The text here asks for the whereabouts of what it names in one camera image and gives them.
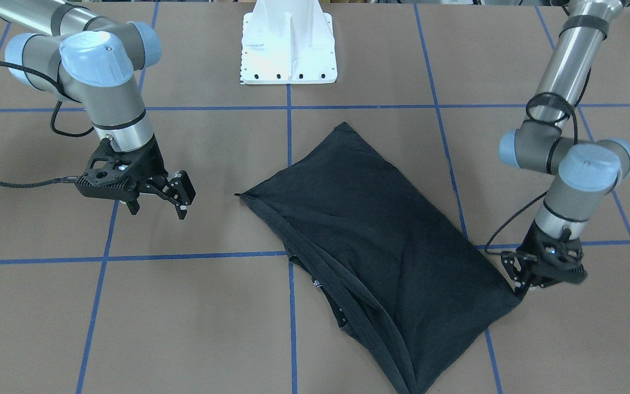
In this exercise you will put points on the black graphic t-shirt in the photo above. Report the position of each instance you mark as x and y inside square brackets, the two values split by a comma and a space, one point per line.
[399, 277]

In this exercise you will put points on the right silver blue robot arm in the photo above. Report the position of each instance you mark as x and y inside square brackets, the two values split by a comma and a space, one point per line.
[90, 59]

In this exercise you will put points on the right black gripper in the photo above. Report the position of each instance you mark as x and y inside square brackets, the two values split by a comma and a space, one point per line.
[150, 162]

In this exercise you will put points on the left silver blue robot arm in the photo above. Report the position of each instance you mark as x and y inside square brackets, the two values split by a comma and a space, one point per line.
[548, 142]

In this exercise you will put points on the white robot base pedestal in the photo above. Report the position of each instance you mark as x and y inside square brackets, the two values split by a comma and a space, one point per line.
[288, 42]

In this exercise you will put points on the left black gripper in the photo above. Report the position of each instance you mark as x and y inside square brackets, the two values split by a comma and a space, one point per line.
[518, 270]

